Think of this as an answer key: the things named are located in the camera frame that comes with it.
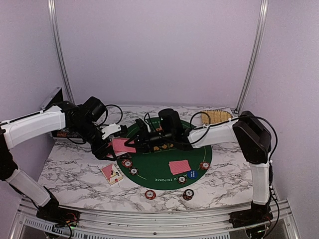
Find face-down card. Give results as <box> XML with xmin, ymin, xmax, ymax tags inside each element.
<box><xmin>169</xmin><ymin>160</ymin><xmax>191</xmax><ymax>175</ymax></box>

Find aluminium frame post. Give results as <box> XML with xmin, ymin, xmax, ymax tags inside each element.
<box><xmin>47</xmin><ymin>0</ymin><xmax>75</xmax><ymax>103</ymax></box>
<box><xmin>235</xmin><ymin>0</ymin><xmax>269</xmax><ymax>113</ymax></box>

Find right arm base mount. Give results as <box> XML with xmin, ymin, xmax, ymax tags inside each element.
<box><xmin>228</xmin><ymin>210</ymin><xmax>274</xmax><ymax>228</ymax></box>

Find pink playing card deck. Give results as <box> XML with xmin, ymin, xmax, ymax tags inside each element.
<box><xmin>112</xmin><ymin>138</ymin><xmax>130</xmax><ymax>152</ymax></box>

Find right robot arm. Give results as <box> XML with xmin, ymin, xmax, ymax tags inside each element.
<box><xmin>124</xmin><ymin>109</ymin><xmax>272</xmax><ymax>223</ymax></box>

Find blue small blind button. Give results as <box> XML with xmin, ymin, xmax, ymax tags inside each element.
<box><xmin>187</xmin><ymin>170</ymin><xmax>198</xmax><ymax>179</ymax></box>

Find white red card box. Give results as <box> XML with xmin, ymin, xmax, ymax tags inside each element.
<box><xmin>101</xmin><ymin>164</ymin><xmax>123</xmax><ymax>185</ymax></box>

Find dark red poker chip stack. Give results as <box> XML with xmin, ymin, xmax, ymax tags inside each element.
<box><xmin>182</xmin><ymin>189</ymin><xmax>194</xmax><ymax>201</ymax></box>

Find black triangular all-in button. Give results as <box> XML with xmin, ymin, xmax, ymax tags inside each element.
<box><xmin>118</xmin><ymin>153</ymin><xmax>132</xmax><ymax>160</ymax></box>

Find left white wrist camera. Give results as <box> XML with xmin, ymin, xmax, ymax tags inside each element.
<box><xmin>101</xmin><ymin>123</ymin><xmax>128</xmax><ymax>139</ymax></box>

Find round green poker mat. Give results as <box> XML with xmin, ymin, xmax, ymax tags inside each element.
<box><xmin>117</xmin><ymin>143</ymin><xmax>213</xmax><ymax>190</ymax></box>

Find woven bamboo tray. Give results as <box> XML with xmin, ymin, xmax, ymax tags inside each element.
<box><xmin>201</xmin><ymin>110</ymin><xmax>233</xmax><ymax>124</ymax></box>

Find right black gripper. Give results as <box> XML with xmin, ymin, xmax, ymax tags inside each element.
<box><xmin>125</xmin><ymin>126</ymin><xmax>174</xmax><ymax>153</ymax></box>

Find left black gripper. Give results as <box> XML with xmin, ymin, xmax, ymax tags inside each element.
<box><xmin>72</xmin><ymin>119</ymin><xmax>117</xmax><ymax>161</ymax></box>

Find dark chips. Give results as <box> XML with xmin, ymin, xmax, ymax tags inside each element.
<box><xmin>129</xmin><ymin>167</ymin><xmax>139</xmax><ymax>175</ymax></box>
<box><xmin>177</xmin><ymin>176</ymin><xmax>187</xmax><ymax>184</ymax></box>

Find left aluminium frame post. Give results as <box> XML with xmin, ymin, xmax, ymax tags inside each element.
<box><xmin>47</xmin><ymin>0</ymin><xmax>75</xmax><ymax>103</ymax></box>

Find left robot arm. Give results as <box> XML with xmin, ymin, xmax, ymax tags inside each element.
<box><xmin>0</xmin><ymin>97</ymin><xmax>115</xmax><ymax>222</ymax></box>

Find front aluminium rail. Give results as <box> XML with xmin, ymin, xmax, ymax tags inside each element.
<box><xmin>9</xmin><ymin>198</ymin><xmax>301</xmax><ymax>239</ymax></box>

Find right aluminium frame post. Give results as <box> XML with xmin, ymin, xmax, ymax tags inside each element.
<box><xmin>235</xmin><ymin>0</ymin><xmax>269</xmax><ymax>113</ymax></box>

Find aluminium poker chip case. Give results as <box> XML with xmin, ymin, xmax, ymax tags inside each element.
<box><xmin>39</xmin><ymin>87</ymin><xmax>84</xmax><ymax>143</ymax></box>

